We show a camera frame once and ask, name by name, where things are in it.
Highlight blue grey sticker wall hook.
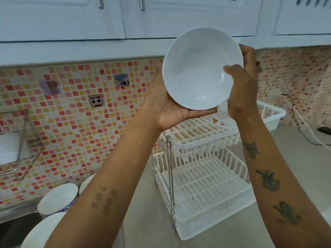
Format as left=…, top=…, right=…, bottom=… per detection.
left=113, top=74, right=130, bottom=88

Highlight stainless steel double sink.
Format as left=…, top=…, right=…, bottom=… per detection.
left=0, top=196, right=47, bottom=248

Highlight person's right hand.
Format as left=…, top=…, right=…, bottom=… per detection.
left=223, top=43, right=262, bottom=121

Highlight blue-patterned bowl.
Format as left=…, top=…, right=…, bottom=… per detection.
left=20, top=211, right=68, bottom=248
left=78, top=173, right=98, bottom=195
left=37, top=183, right=79, bottom=217

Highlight thin black cable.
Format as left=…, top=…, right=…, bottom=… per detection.
left=282, top=93, right=331, bottom=146

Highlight person's left forearm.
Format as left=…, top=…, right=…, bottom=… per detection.
left=44, top=105, right=166, bottom=248

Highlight purple sticker wall hook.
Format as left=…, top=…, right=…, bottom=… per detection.
left=39, top=80, right=62, bottom=96

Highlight white two-tier dish rack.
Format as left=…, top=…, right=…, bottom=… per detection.
left=151, top=99, right=286, bottom=240

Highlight person's left hand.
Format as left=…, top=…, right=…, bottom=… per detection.
left=141, top=60, right=219, bottom=132

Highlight wall power socket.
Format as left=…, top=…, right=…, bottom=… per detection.
left=89, top=94, right=105, bottom=108

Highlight metal wire wall shelf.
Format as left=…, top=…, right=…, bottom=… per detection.
left=0, top=110, right=44, bottom=178

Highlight person's right forearm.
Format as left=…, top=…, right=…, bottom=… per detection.
left=234, top=111, right=331, bottom=248

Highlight white wall cabinet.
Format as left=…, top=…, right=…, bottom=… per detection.
left=0, top=0, right=331, bottom=66

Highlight white cable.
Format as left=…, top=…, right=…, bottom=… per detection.
left=284, top=98, right=331, bottom=153

